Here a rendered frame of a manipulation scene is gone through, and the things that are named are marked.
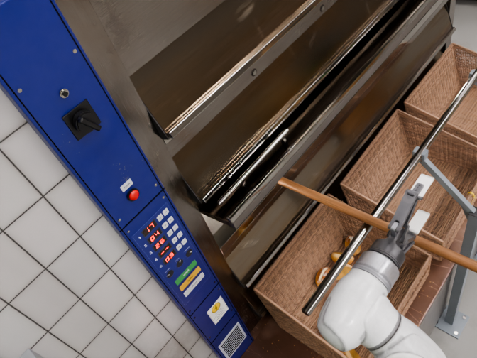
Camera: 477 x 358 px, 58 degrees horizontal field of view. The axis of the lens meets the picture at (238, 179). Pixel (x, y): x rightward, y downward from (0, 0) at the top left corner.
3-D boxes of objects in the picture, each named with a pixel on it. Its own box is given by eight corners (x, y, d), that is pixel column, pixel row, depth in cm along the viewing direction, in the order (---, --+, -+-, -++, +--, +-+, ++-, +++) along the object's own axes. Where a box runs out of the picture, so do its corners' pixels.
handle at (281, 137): (227, 216, 124) (223, 214, 125) (294, 142, 137) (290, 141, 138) (218, 202, 120) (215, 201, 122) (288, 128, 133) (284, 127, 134)
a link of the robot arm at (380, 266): (351, 281, 99) (364, 262, 101) (388, 302, 94) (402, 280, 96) (348, 261, 92) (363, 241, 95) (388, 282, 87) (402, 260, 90)
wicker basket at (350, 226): (263, 317, 190) (249, 288, 170) (333, 226, 212) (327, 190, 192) (364, 387, 162) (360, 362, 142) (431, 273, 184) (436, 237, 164)
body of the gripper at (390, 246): (365, 243, 94) (386, 214, 98) (367, 263, 101) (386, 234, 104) (398, 260, 90) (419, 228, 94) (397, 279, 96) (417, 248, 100)
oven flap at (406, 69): (241, 285, 164) (214, 250, 155) (448, 31, 234) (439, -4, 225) (248, 288, 161) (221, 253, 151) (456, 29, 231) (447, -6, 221)
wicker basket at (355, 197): (341, 219, 213) (336, 183, 193) (395, 145, 236) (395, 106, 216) (441, 264, 185) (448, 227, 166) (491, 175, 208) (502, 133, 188)
